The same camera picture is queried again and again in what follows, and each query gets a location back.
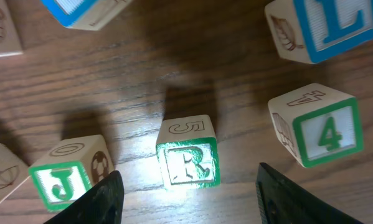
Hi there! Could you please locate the green R block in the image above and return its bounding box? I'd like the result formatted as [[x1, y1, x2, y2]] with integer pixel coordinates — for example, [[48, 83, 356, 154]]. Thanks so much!
[[156, 114, 220, 190]]

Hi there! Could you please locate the green J block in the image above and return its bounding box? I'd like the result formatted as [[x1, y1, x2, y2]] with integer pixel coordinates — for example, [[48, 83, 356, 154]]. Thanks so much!
[[29, 134, 114, 212]]

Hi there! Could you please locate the blue 5 block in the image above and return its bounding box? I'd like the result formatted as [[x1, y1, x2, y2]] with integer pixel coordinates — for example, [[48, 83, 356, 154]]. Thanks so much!
[[41, 0, 132, 31]]

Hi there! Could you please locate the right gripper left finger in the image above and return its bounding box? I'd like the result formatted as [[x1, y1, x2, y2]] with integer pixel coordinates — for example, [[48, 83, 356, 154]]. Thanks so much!
[[45, 170, 125, 224]]

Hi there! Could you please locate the blue P block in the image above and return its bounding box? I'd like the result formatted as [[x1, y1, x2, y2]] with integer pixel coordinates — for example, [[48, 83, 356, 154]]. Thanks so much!
[[0, 0, 23, 57]]

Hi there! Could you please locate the green 4 block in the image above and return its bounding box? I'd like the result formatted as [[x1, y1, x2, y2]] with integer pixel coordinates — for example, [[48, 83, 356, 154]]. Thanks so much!
[[268, 83, 364, 168]]

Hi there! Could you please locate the blue T block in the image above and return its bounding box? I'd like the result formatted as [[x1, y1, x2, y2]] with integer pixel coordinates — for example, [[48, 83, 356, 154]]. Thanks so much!
[[0, 143, 29, 203]]

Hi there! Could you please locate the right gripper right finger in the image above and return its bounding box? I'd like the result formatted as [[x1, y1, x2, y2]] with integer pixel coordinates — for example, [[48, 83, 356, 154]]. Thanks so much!
[[256, 162, 362, 224]]

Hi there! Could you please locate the blue L block right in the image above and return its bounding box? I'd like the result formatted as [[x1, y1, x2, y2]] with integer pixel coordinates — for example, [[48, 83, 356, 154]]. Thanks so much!
[[265, 0, 373, 64]]

